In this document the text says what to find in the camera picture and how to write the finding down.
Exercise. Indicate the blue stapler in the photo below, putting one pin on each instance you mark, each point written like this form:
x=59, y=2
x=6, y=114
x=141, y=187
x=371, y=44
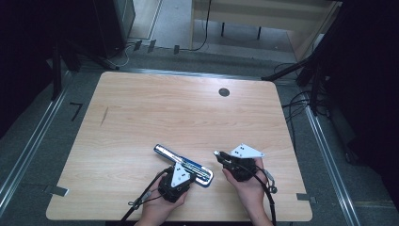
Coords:
x=166, y=153

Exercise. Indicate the person's left hand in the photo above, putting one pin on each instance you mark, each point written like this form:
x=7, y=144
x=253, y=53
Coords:
x=156, y=207

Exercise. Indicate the black floor tape mark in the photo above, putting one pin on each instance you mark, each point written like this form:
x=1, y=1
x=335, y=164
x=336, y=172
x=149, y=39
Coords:
x=76, y=110

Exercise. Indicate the black metal stand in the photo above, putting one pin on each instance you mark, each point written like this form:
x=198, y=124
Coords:
x=56, y=75
x=314, y=84

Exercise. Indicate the grey tape piece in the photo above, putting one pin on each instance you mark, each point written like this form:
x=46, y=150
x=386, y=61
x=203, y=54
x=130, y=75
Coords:
x=306, y=198
x=56, y=190

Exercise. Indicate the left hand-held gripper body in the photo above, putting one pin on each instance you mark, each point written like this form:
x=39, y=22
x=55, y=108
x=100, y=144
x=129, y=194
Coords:
x=180, y=175

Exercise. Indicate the metal floor rail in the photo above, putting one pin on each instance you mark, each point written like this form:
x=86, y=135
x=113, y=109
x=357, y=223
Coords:
x=326, y=157
x=34, y=138

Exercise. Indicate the black cabinet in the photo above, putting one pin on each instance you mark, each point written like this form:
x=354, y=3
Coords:
x=109, y=25

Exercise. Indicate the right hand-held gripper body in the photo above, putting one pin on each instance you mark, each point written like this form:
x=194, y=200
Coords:
x=244, y=152

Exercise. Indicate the dark round table grommet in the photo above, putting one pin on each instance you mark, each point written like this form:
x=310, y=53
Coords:
x=224, y=92

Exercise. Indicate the person's right hand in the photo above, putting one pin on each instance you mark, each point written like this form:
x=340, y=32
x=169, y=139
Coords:
x=251, y=191

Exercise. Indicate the light wooden bench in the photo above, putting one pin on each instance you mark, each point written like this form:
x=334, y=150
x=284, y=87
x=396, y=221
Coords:
x=251, y=12

